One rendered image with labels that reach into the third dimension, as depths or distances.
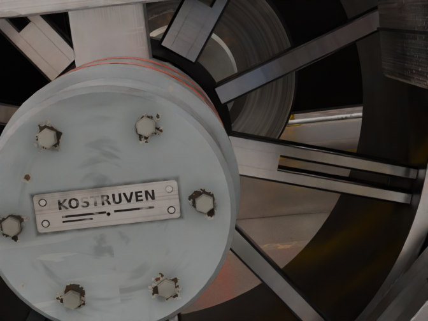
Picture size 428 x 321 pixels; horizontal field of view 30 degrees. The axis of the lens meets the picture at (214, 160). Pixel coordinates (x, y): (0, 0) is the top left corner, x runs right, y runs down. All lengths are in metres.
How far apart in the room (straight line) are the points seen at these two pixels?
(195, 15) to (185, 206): 0.27
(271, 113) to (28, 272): 0.77
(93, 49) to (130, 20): 0.03
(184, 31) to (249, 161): 0.12
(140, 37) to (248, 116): 0.62
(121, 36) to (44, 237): 0.18
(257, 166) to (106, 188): 0.27
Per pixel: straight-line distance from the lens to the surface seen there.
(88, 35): 0.54
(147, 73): 0.44
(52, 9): 0.35
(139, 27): 0.54
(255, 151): 0.65
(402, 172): 0.68
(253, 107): 1.14
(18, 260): 0.41
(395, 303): 0.64
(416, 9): 0.35
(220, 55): 1.09
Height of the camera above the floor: 0.94
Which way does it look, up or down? 11 degrees down
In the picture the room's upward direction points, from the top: 6 degrees counter-clockwise
